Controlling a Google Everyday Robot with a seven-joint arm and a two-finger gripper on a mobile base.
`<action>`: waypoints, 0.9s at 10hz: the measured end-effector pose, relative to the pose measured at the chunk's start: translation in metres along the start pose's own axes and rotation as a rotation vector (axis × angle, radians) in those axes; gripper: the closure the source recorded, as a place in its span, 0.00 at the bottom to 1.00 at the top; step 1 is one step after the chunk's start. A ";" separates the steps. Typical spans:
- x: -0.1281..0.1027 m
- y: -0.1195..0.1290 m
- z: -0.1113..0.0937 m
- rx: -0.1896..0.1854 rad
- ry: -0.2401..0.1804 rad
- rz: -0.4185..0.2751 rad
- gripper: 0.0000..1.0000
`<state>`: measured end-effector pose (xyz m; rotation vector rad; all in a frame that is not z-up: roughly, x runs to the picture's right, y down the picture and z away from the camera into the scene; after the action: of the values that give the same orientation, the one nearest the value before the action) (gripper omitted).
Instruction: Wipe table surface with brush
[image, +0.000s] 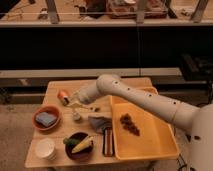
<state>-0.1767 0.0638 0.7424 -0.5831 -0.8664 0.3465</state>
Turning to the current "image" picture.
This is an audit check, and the orange bowl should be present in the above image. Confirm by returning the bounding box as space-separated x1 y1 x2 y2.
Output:
32 105 61 131

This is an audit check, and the yellow plastic tray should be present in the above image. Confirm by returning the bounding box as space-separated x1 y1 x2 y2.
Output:
110 96 179 161

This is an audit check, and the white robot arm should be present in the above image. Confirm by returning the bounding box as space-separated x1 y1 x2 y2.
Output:
70 74 213 171

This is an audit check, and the green cucumber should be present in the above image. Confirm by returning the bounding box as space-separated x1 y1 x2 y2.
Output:
63 138 80 145

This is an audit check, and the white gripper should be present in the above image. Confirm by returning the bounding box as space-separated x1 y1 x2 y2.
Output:
67 92 100 121

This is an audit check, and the blue sponge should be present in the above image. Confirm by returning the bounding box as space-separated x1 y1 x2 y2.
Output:
36 112 57 127

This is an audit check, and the grey cloth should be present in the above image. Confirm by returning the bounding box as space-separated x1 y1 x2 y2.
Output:
88 116 112 134

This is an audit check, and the yellow corn cob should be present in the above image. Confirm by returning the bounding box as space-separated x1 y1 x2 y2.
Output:
72 136 93 154

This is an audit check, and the white paper cup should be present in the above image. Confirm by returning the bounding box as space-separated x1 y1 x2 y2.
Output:
35 138 56 160

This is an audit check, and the dark brown bowl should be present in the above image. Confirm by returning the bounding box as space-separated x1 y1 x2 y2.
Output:
63 132 93 162

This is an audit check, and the wooden table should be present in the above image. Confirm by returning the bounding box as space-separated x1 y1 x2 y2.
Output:
24 77 159 169

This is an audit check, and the orange white sushi toy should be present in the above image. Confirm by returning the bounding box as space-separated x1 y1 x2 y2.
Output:
57 90 69 106

